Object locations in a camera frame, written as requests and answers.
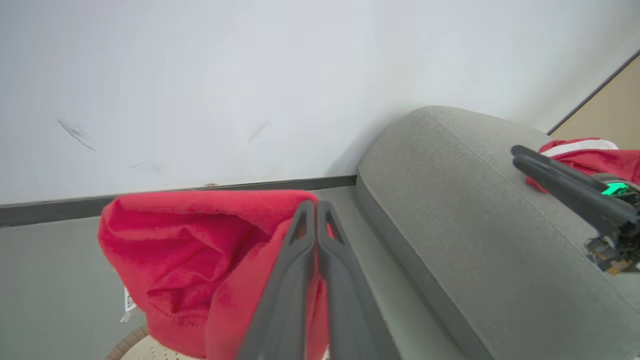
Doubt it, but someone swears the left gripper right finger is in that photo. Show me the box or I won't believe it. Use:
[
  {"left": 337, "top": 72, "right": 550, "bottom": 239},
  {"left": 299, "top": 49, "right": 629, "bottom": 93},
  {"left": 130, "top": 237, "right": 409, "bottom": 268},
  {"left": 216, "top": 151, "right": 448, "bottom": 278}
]
[{"left": 315, "top": 200, "right": 402, "bottom": 360}]

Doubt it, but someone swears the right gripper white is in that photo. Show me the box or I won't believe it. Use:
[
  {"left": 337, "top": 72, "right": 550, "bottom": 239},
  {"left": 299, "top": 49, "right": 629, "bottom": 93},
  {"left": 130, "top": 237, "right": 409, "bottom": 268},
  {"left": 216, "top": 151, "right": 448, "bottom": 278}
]
[{"left": 510, "top": 144, "right": 640, "bottom": 276}]

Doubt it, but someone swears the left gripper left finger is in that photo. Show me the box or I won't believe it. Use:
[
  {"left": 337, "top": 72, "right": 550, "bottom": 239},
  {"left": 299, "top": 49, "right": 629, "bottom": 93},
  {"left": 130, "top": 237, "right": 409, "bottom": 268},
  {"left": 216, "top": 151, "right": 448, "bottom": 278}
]
[{"left": 237, "top": 200, "right": 317, "bottom": 360}]

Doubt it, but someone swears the red and white striped garment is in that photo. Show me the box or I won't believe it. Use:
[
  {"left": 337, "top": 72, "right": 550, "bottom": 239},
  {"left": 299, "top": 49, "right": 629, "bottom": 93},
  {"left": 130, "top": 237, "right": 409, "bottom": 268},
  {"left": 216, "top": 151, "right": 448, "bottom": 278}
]
[{"left": 525, "top": 137, "right": 640, "bottom": 194}]

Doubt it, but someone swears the plain red fleece garment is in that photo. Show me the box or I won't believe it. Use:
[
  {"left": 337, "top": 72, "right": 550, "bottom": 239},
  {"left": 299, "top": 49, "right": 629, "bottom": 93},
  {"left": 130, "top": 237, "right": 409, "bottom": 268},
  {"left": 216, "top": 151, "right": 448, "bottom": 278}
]
[{"left": 98, "top": 189, "right": 334, "bottom": 360}]

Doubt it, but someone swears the white perforated laundry basket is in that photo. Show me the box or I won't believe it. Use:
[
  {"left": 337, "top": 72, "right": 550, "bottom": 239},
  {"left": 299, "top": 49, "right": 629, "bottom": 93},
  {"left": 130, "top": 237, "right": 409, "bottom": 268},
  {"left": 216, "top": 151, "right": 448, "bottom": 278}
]
[{"left": 105, "top": 323, "right": 207, "bottom": 360}]

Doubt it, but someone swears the grey fabric sofa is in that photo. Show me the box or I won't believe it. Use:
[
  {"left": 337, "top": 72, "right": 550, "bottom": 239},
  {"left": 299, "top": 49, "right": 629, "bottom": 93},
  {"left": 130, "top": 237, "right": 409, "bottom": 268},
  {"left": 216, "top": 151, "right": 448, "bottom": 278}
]
[{"left": 355, "top": 105, "right": 640, "bottom": 360}]

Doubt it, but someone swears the dark grey baseboard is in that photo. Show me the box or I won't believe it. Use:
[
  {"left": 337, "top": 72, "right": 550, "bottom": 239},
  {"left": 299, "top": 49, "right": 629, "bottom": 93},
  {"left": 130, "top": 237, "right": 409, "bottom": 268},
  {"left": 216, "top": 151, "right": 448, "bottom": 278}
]
[{"left": 0, "top": 174, "right": 359, "bottom": 229}]

